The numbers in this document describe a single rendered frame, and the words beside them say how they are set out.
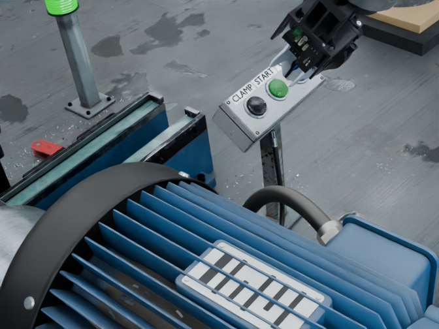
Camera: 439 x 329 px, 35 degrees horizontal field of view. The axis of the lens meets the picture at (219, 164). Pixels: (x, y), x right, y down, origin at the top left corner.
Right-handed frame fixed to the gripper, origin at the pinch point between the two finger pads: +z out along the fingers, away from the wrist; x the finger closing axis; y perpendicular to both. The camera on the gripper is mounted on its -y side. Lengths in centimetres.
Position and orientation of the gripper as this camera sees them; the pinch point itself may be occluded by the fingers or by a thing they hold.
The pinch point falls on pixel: (293, 69)
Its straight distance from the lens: 96.4
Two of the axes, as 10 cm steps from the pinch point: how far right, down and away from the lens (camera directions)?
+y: -6.4, 5.5, -5.4
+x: 6.8, 7.3, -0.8
